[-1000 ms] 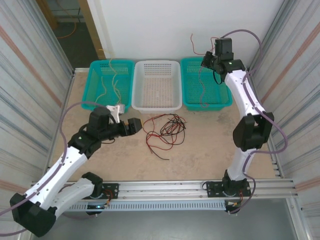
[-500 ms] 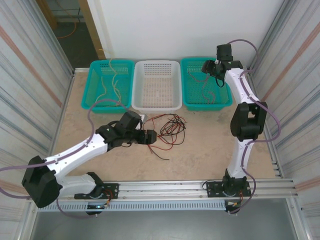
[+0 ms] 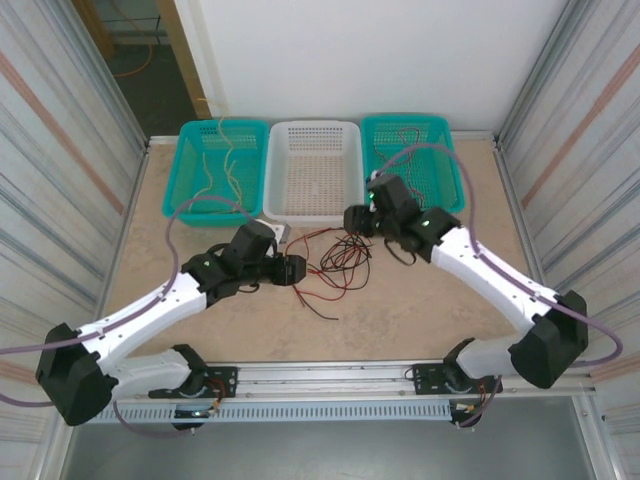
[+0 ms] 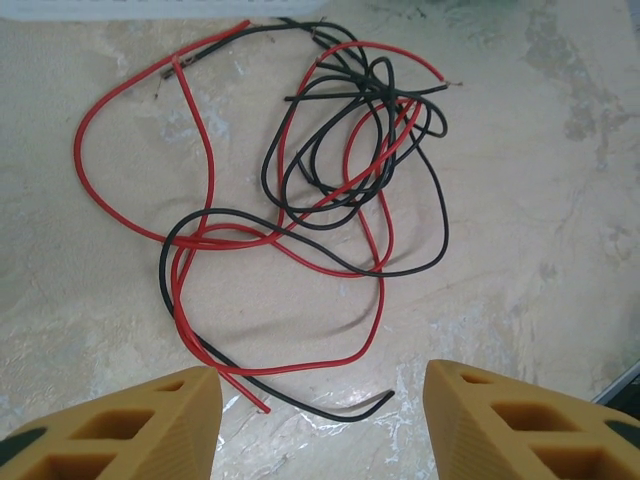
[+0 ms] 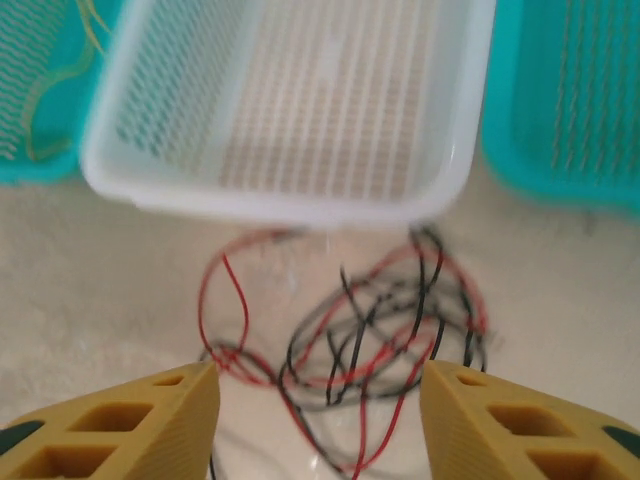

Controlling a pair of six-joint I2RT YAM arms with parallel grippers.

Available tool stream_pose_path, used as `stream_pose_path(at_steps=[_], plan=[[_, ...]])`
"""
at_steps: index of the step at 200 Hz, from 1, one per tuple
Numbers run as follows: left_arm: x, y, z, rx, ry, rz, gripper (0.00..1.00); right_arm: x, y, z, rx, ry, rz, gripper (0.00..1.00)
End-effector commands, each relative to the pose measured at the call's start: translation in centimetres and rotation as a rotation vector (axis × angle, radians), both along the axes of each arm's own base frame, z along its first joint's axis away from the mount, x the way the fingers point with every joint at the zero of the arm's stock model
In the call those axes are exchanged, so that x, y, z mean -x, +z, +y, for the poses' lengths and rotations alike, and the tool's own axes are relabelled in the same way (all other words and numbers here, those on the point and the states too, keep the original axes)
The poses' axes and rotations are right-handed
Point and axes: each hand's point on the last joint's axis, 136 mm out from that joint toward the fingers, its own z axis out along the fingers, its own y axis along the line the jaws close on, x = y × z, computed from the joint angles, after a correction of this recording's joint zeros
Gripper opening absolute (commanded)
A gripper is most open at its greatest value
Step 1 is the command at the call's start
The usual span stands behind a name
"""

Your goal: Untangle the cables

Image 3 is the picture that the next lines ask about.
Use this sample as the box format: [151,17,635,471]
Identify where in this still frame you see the black cable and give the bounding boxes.
[322,237,374,292]
[319,232,374,274]

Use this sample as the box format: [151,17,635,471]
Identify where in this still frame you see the tangle of coloured wires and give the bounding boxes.
[288,226,374,309]
[302,234,374,322]

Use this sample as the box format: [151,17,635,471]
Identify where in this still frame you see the short yellow cable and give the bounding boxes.
[191,151,216,202]

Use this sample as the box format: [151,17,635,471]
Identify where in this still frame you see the long yellow cable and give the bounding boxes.
[198,97,242,214]

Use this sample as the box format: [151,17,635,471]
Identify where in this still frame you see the teal plastic basket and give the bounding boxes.
[359,114,467,225]
[162,118,271,229]

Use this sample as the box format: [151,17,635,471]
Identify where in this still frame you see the white plastic basket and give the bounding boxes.
[262,119,365,227]

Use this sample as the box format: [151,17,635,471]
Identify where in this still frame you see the wooden furniture piece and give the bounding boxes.
[73,0,117,61]

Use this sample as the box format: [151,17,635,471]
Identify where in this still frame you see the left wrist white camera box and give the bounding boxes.
[267,222,292,247]

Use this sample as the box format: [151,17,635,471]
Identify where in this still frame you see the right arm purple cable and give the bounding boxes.
[374,143,625,430]

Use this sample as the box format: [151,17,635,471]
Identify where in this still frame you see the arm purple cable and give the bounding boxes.
[0,197,264,440]
[374,143,625,430]

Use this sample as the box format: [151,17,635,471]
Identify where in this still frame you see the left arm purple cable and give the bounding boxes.
[0,197,264,440]

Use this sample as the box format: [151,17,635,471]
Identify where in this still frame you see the aluminium mounting rail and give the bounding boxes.
[57,355,599,403]

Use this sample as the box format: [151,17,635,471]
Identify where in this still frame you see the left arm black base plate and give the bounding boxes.
[149,366,239,400]

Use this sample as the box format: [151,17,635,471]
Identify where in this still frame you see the left base red black wires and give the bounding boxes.
[207,377,237,414]

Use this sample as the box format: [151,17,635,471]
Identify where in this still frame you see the base red black wires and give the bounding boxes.
[207,377,237,414]
[467,382,490,415]

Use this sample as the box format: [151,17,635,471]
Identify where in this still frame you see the grey slotted cable duct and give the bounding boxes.
[94,401,454,425]

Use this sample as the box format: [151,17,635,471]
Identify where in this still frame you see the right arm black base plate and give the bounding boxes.
[412,360,503,396]

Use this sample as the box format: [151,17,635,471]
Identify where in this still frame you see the right base red black wires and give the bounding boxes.
[467,382,490,415]

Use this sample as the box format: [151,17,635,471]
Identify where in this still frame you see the wooden door frame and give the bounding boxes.
[157,0,211,120]

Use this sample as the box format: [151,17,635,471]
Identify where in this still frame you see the orange floor cable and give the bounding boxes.
[115,43,157,79]

